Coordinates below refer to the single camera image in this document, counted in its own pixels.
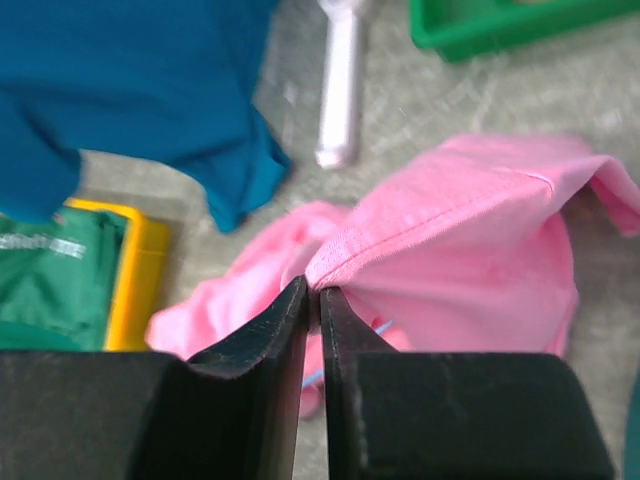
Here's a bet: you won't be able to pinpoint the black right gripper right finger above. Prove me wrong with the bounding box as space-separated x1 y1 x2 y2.
319 288 615 479

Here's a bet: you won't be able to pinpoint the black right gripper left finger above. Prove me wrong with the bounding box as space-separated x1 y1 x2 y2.
1 278 308 479

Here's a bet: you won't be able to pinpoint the blue wire hanger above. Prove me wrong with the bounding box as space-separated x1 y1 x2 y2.
302 321 393 388

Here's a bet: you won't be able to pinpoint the pink t shirt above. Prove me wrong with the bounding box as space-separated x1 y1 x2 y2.
144 132 640 421

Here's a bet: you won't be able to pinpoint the green printed t shirt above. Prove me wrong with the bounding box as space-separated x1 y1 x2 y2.
1 207 127 351

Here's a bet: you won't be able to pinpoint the blue t shirt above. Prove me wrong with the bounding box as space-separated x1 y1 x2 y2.
1 0 291 233

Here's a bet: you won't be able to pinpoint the yellow plastic tray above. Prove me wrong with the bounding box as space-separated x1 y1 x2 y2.
66 198 170 352

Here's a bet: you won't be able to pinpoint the dark green shorts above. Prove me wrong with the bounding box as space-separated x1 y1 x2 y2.
623 375 640 480

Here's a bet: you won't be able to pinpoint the silver clothes rack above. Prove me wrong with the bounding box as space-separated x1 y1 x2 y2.
315 1 371 170

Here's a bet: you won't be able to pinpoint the green plastic tray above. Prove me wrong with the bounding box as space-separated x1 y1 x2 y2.
409 0 639 63

